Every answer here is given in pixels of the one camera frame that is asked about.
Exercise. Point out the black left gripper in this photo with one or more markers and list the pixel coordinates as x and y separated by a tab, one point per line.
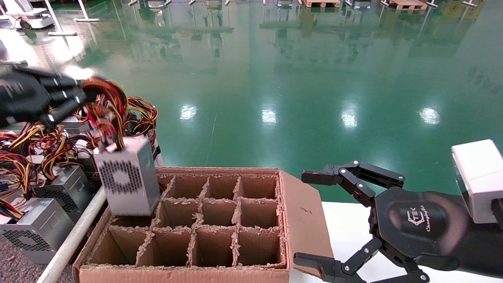
21	98

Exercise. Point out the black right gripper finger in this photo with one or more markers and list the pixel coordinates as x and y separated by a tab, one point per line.
314	177
310	261

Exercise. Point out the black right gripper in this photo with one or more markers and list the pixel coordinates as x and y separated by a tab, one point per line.
420	224

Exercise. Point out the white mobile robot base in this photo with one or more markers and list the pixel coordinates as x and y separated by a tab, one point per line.
31	17

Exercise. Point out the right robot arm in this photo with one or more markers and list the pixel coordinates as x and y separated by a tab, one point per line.
485	247

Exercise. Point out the grey mobile robot base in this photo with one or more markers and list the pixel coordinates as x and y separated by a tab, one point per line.
285	3
362	4
156	4

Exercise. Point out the cardboard box with dividers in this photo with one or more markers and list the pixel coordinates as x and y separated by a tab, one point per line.
302	220

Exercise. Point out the white stand leg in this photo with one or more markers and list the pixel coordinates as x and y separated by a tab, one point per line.
88	19
469	3
63	34
13	62

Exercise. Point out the wooden pallet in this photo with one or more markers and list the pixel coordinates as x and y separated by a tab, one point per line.
320	4
406	4

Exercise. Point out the grey felt table mat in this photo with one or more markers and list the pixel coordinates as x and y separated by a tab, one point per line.
15	271

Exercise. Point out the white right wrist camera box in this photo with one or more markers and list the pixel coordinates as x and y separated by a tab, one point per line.
475	177

